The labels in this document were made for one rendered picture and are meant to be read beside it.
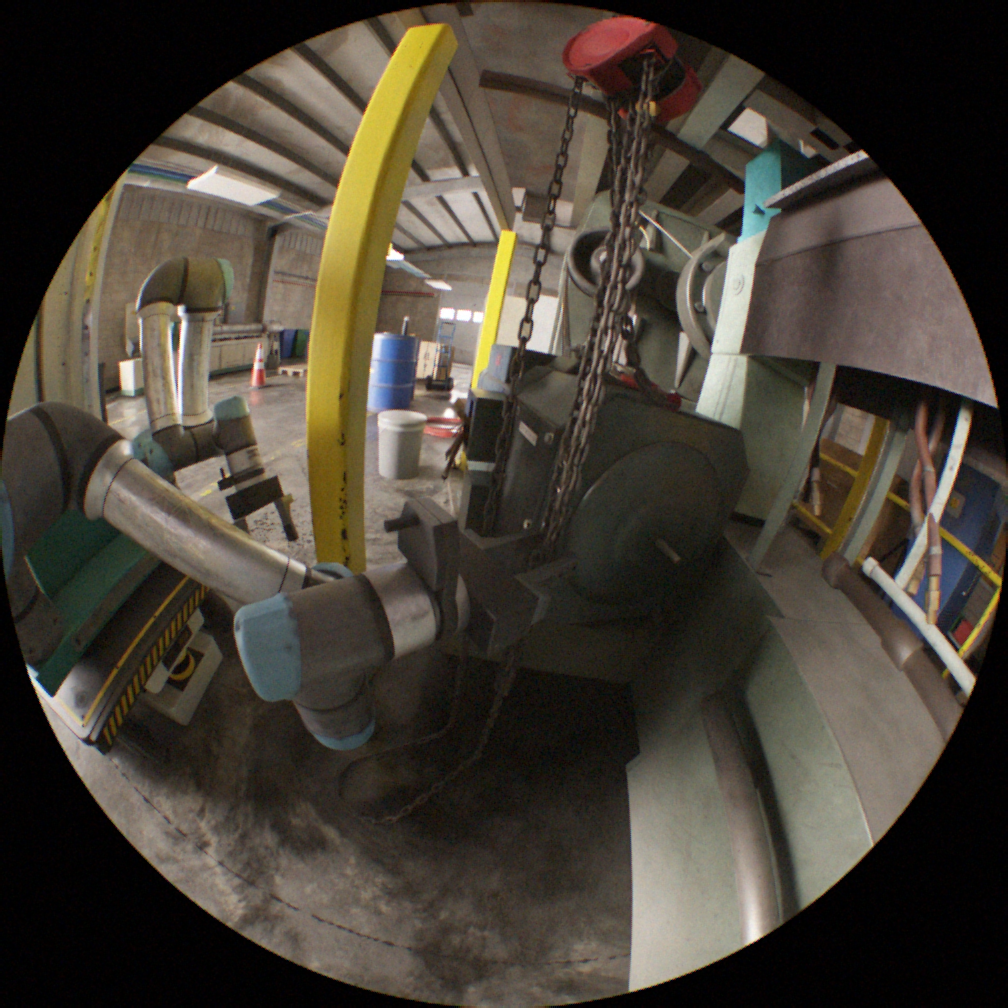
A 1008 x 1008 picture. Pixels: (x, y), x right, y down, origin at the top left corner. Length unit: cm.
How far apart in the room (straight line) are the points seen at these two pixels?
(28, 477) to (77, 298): 69
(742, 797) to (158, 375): 116
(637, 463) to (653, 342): 102
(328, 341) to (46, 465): 50
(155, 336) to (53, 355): 34
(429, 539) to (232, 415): 56
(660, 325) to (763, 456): 73
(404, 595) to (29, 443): 37
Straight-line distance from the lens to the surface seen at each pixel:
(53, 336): 104
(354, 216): 70
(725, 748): 56
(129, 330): 935
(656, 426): 53
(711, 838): 72
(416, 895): 86
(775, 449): 108
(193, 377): 95
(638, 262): 136
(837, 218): 91
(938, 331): 63
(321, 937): 91
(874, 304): 71
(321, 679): 25
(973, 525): 317
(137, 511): 39
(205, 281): 90
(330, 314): 67
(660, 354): 150
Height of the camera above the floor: 86
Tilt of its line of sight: 26 degrees down
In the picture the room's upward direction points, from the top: 12 degrees clockwise
